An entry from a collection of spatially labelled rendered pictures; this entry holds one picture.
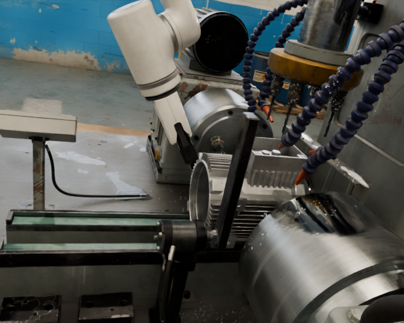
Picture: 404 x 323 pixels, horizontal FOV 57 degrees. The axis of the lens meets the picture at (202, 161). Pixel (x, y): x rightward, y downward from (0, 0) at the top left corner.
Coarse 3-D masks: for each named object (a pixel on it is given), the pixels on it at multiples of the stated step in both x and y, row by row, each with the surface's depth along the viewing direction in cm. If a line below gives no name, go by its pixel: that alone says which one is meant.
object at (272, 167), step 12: (264, 144) 82; (276, 144) 83; (252, 156) 73; (264, 156) 72; (276, 156) 73; (288, 156) 74; (300, 156) 75; (252, 168) 73; (264, 168) 74; (276, 168) 74; (288, 168) 75; (300, 168) 75; (252, 180) 74; (264, 180) 74; (276, 180) 75; (288, 180) 76
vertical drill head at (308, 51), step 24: (312, 0) 66; (336, 0) 63; (360, 0) 64; (312, 24) 66; (336, 24) 64; (288, 48) 69; (312, 48) 65; (336, 48) 66; (288, 72) 66; (312, 72) 64; (336, 72) 63; (360, 72) 66; (288, 96) 69; (312, 96) 79; (336, 96) 71
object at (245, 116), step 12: (240, 120) 59; (252, 120) 57; (240, 132) 59; (252, 132) 58; (240, 144) 59; (252, 144) 59; (240, 156) 59; (240, 168) 60; (228, 180) 63; (240, 180) 61; (228, 192) 63; (228, 204) 63; (228, 216) 64; (216, 228) 67; (228, 228) 65; (216, 240) 67
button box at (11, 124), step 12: (0, 120) 84; (12, 120) 85; (24, 120) 85; (36, 120) 86; (48, 120) 87; (60, 120) 88; (72, 120) 89; (0, 132) 85; (12, 132) 85; (24, 132) 85; (36, 132) 86; (48, 132) 87; (60, 132) 87; (72, 132) 88
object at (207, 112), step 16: (208, 96) 103; (224, 96) 102; (240, 96) 108; (192, 112) 101; (208, 112) 95; (224, 112) 95; (240, 112) 96; (256, 112) 97; (192, 128) 96; (208, 128) 95; (224, 128) 96; (208, 144) 97; (224, 144) 99
